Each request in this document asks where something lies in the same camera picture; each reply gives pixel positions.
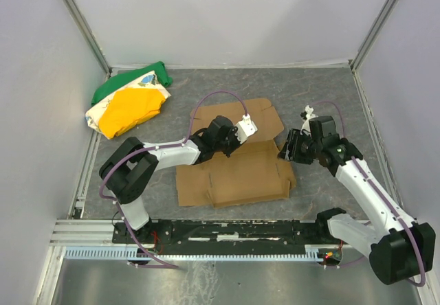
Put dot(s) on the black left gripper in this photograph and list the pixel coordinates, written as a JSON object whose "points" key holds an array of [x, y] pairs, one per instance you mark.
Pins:
{"points": [[232, 139]]}

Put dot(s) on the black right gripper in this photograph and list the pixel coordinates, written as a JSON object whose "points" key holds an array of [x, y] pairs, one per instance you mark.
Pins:
{"points": [[292, 147]]}

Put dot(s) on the brown cardboard box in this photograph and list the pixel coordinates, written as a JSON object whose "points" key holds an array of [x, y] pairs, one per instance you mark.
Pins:
{"points": [[253, 173]]}

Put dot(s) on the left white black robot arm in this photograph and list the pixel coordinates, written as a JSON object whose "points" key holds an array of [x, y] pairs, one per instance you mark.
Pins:
{"points": [[128, 171]]}

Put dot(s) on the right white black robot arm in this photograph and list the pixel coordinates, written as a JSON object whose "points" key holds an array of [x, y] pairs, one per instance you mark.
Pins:
{"points": [[396, 245]]}

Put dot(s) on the white patterned cloth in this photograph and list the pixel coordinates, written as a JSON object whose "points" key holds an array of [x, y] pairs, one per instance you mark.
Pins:
{"points": [[94, 114]]}

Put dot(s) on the yellow cloth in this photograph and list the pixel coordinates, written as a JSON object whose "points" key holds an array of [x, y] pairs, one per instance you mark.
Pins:
{"points": [[128, 108]]}

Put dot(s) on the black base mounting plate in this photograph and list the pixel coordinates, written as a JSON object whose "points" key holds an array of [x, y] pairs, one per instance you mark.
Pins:
{"points": [[235, 237]]}

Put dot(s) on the green cloth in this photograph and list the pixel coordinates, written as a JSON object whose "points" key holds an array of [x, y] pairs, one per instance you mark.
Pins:
{"points": [[116, 82]]}

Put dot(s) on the metal front shelf sheet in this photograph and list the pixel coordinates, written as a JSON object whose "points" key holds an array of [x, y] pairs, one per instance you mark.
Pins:
{"points": [[115, 282]]}

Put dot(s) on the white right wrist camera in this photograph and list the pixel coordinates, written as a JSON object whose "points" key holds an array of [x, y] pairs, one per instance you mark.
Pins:
{"points": [[307, 115]]}

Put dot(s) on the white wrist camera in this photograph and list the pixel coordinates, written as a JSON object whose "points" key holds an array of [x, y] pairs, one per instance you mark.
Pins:
{"points": [[245, 129], [307, 115]]}

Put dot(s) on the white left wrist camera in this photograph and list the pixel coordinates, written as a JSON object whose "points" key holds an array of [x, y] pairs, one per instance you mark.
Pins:
{"points": [[245, 129]]}

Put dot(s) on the light blue cable duct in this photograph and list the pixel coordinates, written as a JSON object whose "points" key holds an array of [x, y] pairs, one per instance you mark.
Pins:
{"points": [[132, 253]]}

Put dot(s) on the aluminium front rail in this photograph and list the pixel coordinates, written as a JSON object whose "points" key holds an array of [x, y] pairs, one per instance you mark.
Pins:
{"points": [[82, 231]]}

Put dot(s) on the right aluminium corner post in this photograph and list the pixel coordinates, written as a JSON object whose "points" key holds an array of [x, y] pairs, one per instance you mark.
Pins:
{"points": [[379, 22]]}

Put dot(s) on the aluminium corner post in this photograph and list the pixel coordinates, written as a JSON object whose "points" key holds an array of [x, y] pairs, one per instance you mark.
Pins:
{"points": [[88, 35], [379, 22]]}

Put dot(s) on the left aluminium corner post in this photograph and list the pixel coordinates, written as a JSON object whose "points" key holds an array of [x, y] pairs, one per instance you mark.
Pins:
{"points": [[88, 35]]}

